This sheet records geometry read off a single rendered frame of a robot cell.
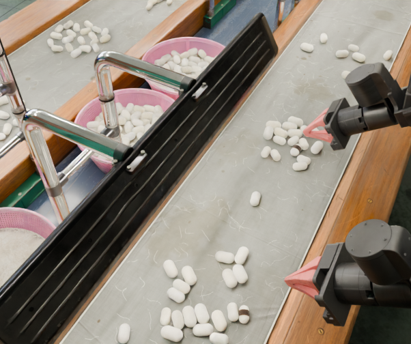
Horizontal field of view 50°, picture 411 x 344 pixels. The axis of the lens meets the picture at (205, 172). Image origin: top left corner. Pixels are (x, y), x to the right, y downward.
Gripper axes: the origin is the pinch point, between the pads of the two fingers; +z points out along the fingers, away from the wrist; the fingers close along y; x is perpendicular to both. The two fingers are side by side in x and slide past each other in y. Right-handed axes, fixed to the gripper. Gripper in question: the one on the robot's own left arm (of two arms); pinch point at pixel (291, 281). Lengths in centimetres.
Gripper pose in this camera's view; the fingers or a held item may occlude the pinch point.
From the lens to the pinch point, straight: 72.4
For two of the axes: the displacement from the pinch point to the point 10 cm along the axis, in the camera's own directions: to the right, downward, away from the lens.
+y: -4.7, 6.5, -5.9
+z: -6.8, 1.5, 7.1
